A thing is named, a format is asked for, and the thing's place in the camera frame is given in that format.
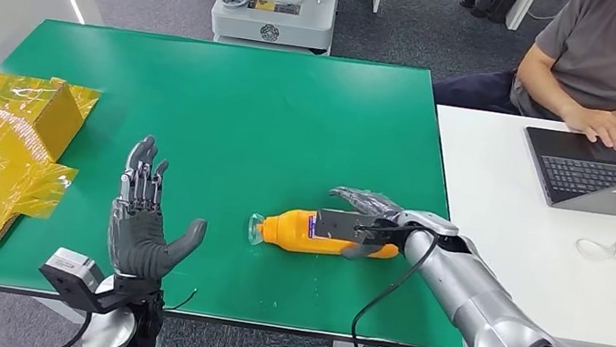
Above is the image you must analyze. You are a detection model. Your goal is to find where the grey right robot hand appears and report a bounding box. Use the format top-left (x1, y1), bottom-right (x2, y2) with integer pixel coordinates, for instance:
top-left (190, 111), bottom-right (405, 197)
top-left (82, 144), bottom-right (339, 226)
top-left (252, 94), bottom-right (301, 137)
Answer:
top-left (320, 184), bottom-right (410, 267)

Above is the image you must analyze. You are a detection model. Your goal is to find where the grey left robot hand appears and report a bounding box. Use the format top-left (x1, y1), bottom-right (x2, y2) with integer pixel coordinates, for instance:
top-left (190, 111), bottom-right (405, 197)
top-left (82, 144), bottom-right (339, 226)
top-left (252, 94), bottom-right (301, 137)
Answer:
top-left (100, 131), bottom-right (221, 290)

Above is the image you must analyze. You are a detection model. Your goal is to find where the orange bottle with label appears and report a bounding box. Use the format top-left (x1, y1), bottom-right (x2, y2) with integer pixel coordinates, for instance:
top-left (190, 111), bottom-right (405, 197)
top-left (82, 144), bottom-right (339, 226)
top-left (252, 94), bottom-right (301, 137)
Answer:
top-left (244, 200), bottom-right (405, 270)

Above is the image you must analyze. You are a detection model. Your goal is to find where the black laptop with grey lid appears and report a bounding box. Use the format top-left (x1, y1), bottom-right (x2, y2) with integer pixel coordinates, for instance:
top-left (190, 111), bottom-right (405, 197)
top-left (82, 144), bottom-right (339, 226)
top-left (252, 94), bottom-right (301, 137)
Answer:
top-left (514, 122), bottom-right (616, 218)

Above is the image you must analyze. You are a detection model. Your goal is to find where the person's right hand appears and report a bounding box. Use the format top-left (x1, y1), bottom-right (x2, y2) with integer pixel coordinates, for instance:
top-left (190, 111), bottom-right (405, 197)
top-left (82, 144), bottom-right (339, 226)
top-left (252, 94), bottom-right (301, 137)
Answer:
top-left (558, 102), bottom-right (616, 151)

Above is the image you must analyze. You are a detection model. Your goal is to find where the white furniture leg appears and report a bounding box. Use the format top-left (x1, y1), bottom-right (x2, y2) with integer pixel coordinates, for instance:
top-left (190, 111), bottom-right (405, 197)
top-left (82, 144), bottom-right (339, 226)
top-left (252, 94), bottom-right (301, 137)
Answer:
top-left (503, 0), bottom-right (539, 33)

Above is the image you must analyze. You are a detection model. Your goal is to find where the person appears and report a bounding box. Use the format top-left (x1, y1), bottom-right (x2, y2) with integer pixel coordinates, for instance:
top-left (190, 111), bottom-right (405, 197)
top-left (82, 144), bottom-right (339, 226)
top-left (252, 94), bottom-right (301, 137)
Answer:
top-left (426, 0), bottom-right (616, 152)

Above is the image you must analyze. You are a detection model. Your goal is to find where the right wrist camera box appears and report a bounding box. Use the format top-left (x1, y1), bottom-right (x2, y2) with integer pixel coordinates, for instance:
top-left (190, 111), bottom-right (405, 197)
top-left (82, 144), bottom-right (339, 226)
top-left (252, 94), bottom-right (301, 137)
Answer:
top-left (312, 205), bottom-right (400, 251)

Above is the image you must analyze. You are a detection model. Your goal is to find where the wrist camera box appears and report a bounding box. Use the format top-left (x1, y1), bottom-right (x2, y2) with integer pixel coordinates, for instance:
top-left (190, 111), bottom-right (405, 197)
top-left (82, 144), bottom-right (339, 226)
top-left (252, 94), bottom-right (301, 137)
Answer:
top-left (33, 244), bottom-right (108, 314)
top-left (312, 205), bottom-right (400, 251)

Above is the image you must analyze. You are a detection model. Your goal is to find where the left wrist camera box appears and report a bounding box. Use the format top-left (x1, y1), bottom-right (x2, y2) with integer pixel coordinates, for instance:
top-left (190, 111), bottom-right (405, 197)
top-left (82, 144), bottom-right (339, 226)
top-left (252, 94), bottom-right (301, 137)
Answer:
top-left (33, 244), bottom-right (108, 314)

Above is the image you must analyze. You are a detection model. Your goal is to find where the thin black wire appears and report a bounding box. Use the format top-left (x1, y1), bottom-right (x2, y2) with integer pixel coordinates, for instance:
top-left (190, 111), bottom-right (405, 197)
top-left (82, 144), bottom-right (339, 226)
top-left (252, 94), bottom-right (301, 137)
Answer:
top-left (165, 284), bottom-right (200, 315)

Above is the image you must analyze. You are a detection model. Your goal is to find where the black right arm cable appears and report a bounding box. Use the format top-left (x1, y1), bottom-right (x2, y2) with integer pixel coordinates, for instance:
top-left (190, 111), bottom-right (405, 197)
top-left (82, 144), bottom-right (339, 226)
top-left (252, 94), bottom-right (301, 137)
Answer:
top-left (347, 218), bottom-right (442, 347)

